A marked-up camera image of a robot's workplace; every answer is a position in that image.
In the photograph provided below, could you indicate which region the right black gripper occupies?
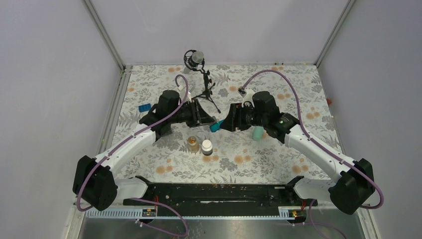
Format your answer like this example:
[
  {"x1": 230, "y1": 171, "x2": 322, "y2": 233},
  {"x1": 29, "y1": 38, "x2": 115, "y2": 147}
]
[{"x1": 219, "y1": 103, "x2": 267, "y2": 131}]

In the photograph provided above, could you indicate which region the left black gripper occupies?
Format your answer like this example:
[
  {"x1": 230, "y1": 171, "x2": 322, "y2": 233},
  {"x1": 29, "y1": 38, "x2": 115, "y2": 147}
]
[{"x1": 169, "y1": 99, "x2": 215, "y2": 128}]

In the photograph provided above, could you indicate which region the teal pill organizer box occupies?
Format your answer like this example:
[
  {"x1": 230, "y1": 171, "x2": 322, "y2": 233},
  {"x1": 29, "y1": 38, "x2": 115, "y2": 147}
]
[{"x1": 209, "y1": 119, "x2": 224, "y2": 132}]

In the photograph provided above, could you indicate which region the white pill bottle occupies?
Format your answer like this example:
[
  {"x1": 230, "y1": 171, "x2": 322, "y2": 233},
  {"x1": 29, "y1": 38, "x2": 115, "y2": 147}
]
[{"x1": 201, "y1": 139, "x2": 213, "y2": 156}]

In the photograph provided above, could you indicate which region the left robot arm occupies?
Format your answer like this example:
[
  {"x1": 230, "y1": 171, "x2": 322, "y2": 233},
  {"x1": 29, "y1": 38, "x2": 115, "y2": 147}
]
[{"x1": 72, "y1": 90, "x2": 217, "y2": 212}]

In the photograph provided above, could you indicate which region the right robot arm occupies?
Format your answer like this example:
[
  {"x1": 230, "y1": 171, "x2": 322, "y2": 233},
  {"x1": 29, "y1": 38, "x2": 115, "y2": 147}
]
[{"x1": 219, "y1": 91, "x2": 376, "y2": 215}]

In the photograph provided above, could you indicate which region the amber glass pill bottle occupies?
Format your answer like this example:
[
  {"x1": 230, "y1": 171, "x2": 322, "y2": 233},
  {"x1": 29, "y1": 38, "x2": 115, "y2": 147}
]
[{"x1": 187, "y1": 136, "x2": 200, "y2": 153}]

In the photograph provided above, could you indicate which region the mint green tube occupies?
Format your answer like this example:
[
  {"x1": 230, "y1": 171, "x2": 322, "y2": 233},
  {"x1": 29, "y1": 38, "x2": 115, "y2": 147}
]
[{"x1": 252, "y1": 126, "x2": 264, "y2": 141}]

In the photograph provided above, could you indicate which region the floral table mat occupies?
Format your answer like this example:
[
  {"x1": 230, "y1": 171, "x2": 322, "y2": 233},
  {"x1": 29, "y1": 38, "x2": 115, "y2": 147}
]
[{"x1": 113, "y1": 65, "x2": 341, "y2": 184}]

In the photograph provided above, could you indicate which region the grey lego baseplate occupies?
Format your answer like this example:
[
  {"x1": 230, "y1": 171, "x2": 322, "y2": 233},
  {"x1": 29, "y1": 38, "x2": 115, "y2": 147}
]
[{"x1": 154, "y1": 124, "x2": 172, "y2": 141}]

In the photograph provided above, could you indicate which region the microphone on tripod stand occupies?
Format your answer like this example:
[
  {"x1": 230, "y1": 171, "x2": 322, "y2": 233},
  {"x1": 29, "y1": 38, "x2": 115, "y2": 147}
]
[{"x1": 183, "y1": 49, "x2": 222, "y2": 114}]

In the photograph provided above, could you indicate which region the blue lego brick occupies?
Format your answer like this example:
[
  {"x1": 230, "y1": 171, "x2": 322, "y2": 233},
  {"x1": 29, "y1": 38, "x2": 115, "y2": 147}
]
[{"x1": 138, "y1": 104, "x2": 152, "y2": 113}]

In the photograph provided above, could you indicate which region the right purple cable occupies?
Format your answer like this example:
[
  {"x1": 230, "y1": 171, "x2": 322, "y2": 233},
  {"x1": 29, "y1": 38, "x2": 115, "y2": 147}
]
[{"x1": 238, "y1": 69, "x2": 385, "y2": 210}]

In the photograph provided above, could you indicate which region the purple cable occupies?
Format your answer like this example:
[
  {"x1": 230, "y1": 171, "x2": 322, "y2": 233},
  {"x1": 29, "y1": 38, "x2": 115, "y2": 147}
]
[
  {"x1": 76, "y1": 74, "x2": 190, "y2": 213},
  {"x1": 238, "y1": 69, "x2": 385, "y2": 210}
]

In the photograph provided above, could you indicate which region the black base frame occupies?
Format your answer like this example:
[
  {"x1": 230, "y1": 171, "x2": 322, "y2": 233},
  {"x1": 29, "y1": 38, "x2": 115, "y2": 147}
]
[{"x1": 139, "y1": 177, "x2": 318, "y2": 218}]

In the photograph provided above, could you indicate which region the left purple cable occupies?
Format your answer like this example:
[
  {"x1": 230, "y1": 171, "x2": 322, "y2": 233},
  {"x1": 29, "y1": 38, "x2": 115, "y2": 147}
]
[{"x1": 76, "y1": 74, "x2": 190, "y2": 213}]

